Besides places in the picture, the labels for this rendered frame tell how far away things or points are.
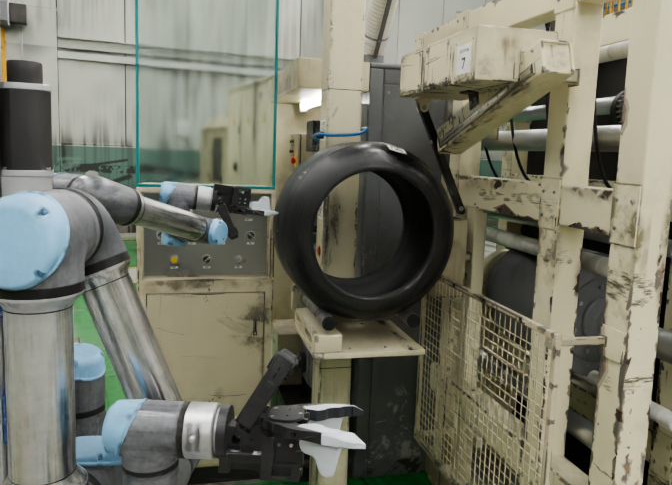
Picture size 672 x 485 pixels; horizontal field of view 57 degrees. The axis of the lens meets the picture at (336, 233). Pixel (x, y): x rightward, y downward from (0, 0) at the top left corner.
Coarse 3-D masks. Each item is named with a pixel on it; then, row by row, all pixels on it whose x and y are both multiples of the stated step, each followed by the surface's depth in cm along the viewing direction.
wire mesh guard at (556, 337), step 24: (456, 288) 210; (432, 312) 232; (480, 312) 194; (504, 312) 178; (432, 336) 232; (552, 336) 155; (432, 360) 232; (456, 360) 211; (504, 360) 180; (552, 360) 155; (432, 384) 232; (480, 384) 194; (552, 384) 155; (432, 408) 231; (504, 408) 179; (552, 408) 156; (432, 432) 232; (456, 432) 211; (504, 432) 180; (528, 432) 167; (552, 432) 157; (432, 456) 230; (480, 456) 194; (504, 480) 179; (528, 480) 167
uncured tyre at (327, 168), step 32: (320, 160) 190; (352, 160) 188; (384, 160) 190; (416, 160) 195; (288, 192) 193; (320, 192) 186; (416, 192) 220; (288, 224) 188; (416, 224) 224; (448, 224) 198; (288, 256) 190; (416, 256) 223; (448, 256) 202; (320, 288) 190; (352, 288) 221; (384, 288) 222; (416, 288) 198
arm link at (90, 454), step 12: (84, 444) 100; (96, 444) 100; (84, 456) 95; (96, 456) 95; (108, 456) 97; (120, 456) 99; (84, 468) 94; (96, 468) 95; (108, 468) 97; (120, 468) 99; (96, 480) 94; (108, 480) 96; (120, 480) 100
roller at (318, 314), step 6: (306, 300) 217; (312, 306) 208; (312, 312) 206; (318, 312) 199; (324, 312) 197; (318, 318) 197; (324, 318) 192; (330, 318) 191; (324, 324) 191; (330, 324) 192; (330, 330) 192
